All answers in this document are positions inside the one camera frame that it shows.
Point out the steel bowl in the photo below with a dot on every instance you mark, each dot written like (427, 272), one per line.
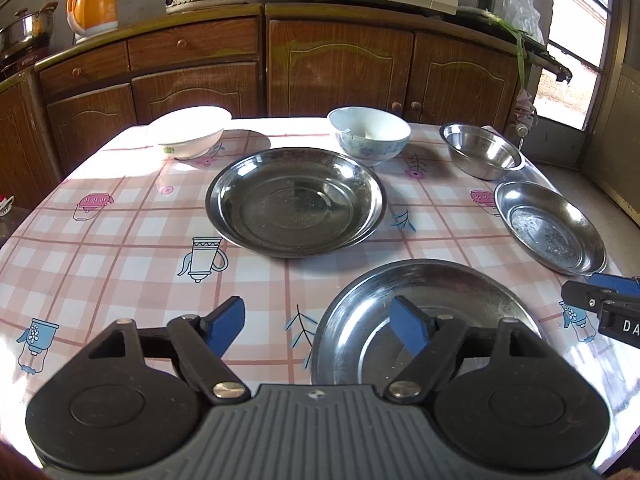
(482, 155)

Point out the orange electric kettle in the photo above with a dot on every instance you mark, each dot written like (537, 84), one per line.
(95, 7)

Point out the wooden corner cabinet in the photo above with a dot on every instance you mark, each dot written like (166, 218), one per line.
(20, 135)

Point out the medium steel plate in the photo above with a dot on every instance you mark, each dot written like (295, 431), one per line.
(360, 320)

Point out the wooden double-door cabinet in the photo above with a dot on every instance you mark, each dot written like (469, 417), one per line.
(340, 70)

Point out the blue floral ceramic bowl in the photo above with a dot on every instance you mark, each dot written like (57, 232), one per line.
(370, 147)

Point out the wooden cabinet with drawers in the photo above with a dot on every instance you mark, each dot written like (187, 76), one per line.
(190, 70)

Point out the clear plastic bag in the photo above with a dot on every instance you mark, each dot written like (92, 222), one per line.
(520, 5)

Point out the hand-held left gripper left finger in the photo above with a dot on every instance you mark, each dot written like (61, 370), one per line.
(227, 317)

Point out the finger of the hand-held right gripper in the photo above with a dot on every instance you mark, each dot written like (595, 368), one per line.
(580, 294)

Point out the window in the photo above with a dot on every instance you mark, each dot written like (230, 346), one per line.
(570, 35)

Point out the small steel plate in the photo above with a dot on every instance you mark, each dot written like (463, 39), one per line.
(550, 230)

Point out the large steel plate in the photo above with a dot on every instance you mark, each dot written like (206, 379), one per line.
(295, 205)

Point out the induction cooker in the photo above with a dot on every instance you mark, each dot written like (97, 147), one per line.
(20, 57)

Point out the pink plaid tablecloth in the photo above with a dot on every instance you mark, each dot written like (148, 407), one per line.
(125, 240)

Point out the steel cooking pot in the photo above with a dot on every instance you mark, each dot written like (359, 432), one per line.
(22, 27)

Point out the dark counter slab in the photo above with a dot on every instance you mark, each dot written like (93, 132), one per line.
(545, 57)

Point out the pink hanging cloth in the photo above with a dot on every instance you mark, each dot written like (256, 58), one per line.
(525, 105)

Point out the white ceramic bowl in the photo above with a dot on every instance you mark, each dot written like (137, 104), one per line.
(185, 132)

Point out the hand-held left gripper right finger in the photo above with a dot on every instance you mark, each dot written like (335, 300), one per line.
(407, 325)

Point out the green onion leaves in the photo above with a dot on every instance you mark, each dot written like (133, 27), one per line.
(522, 55)

